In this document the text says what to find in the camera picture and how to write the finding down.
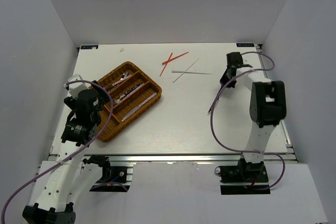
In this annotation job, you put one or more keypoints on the brown wicker divided tray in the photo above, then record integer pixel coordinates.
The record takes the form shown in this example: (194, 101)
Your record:
(125, 97)

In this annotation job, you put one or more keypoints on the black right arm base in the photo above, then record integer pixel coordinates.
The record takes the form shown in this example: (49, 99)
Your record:
(233, 183)

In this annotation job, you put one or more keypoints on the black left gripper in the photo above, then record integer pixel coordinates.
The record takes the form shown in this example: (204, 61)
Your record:
(103, 97)

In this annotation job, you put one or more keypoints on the silver knife pink handle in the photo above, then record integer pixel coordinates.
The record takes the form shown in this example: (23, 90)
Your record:
(138, 106)

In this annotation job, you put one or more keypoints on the red chopstick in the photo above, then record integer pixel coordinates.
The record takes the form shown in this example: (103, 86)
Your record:
(165, 64)
(176, 57)

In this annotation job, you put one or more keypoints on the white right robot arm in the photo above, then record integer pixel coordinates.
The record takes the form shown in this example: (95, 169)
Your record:
(267, 103)

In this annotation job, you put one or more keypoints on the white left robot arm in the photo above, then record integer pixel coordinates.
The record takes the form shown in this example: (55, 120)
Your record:
(73, 176)

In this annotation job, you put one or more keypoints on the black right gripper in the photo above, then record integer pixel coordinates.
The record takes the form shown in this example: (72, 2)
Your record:
(222, 81)

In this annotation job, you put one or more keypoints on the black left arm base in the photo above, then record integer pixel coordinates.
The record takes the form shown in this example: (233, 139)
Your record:
(114, 178)

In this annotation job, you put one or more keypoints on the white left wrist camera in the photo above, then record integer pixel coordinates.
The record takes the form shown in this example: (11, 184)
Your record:
(75, 85)

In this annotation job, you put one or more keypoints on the silver spoon pink handle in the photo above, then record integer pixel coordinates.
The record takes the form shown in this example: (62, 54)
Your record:
(124, 76)

